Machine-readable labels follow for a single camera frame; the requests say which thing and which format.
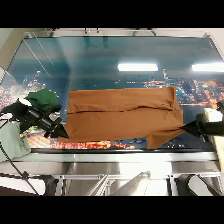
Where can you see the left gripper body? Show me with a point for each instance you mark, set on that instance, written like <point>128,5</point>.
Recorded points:
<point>51,128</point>

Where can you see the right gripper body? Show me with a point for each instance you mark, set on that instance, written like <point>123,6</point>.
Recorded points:
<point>201,126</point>

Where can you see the brown shirt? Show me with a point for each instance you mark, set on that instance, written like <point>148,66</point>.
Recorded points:
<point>123,116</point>

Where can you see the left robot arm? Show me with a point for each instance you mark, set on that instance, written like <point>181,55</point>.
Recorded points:
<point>33,115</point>

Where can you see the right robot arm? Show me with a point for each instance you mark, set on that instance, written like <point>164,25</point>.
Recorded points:
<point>213,128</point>

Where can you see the dark green garment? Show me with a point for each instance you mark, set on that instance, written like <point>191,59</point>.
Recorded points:
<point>42,99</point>

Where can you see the cream garment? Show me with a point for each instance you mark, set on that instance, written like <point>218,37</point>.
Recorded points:
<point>219,153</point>

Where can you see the pale green garment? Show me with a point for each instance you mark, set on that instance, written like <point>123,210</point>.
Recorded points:
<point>12,143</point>

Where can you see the silver frame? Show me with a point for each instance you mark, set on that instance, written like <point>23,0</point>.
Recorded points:
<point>110,165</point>

